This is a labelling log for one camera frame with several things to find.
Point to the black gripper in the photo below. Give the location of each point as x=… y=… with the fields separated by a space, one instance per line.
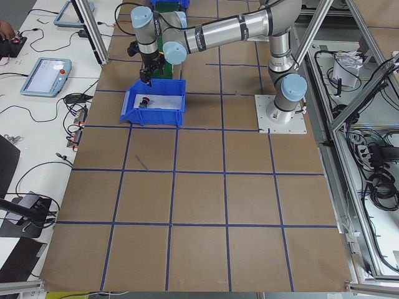
x=150 y=63

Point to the red push button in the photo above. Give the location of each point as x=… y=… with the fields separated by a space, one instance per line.
x=144 y=102

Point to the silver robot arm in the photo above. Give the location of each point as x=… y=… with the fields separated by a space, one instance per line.
x=165 y=38

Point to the person hand at desk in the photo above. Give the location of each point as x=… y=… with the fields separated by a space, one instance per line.
x=6 y=30

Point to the green conveyor belt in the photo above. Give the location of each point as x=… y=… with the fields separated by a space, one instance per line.
x=165 y=6

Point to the white foam sheet left bin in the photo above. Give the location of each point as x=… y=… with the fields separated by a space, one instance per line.
x=173 y=102

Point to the blue plastic bin left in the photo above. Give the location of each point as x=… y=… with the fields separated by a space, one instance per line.
x=145 y=116

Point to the blue teach pendant far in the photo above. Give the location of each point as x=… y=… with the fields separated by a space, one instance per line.
x=67 y=17

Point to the blue teach pendant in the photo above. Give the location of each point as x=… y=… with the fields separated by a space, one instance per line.
x=67 y=17
x=47 y=77

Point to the blue teach pendant near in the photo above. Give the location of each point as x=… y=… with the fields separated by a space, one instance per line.
x=47 y=77

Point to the white crumpled paper bag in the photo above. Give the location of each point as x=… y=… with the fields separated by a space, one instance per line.
x=346 y=68

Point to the black monitor stand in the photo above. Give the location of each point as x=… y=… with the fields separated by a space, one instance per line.
x=26 y=216

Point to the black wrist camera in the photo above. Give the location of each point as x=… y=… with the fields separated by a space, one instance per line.
x=133 y=49

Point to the aluminium frame post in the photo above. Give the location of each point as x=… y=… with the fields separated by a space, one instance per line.
x=91 y=29

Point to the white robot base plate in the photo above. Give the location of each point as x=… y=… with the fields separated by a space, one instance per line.
x=273 y=121

